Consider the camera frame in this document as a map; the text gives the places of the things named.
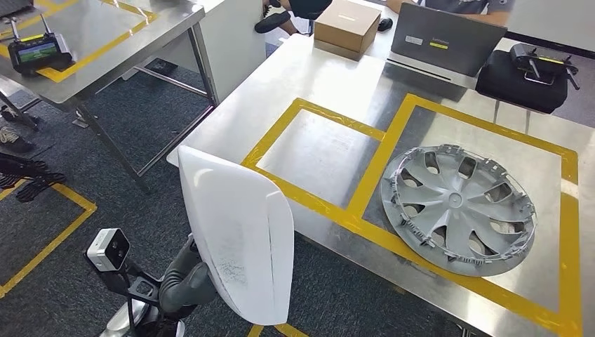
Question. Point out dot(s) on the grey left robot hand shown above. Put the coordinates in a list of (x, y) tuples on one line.
[(197, 283)]

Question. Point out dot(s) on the white curved plastic part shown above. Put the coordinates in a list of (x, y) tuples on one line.
[(237, 232)]

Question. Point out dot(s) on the stainless steel workbench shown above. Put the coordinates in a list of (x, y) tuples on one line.
[(302, 69)]

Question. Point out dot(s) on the yellow floor tape square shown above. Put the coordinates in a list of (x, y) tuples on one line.
[(55, 242), (254, 331)]

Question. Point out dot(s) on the floor socket plate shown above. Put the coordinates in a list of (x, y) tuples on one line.
[(80, 123)]

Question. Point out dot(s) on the grey and black humanoid robot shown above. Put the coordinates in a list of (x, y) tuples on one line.
[(28, 179)]

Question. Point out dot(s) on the black shoe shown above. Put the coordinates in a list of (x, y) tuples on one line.
[(161, 66)]

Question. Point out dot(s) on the person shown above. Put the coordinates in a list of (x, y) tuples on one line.
[(465, 5), (272, 21), (14, 139)]

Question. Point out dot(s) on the stainless steel table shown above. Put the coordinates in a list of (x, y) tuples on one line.
[(139, 46)]

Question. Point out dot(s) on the silver wheel hubcap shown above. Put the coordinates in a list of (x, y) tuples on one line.
[(455, 200)]

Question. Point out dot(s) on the black remote controller with screen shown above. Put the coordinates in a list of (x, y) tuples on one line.
[(37, 53)]

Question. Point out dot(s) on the brown cardboard box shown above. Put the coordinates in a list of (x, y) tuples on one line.
[(346, 23)]

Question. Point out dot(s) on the white desk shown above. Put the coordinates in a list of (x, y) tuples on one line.
[(383, 42)]

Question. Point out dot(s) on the black computer mouse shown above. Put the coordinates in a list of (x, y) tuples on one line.
[(385, 24)]

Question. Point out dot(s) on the grey laptop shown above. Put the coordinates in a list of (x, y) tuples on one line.
[(446, 42)]

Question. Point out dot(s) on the black bag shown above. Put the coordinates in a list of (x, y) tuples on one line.
[(511, 88)]

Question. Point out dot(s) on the black remote controller with antennas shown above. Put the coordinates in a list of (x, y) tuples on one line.
[(534, 63)]

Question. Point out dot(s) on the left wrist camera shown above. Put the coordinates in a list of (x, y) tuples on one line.
[(109, 249)]

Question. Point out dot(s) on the small yellow tape frame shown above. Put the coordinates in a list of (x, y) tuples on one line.
[(272, 133)]

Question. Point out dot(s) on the large yellow tape frame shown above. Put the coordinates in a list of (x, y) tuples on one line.
[(374, 169)]

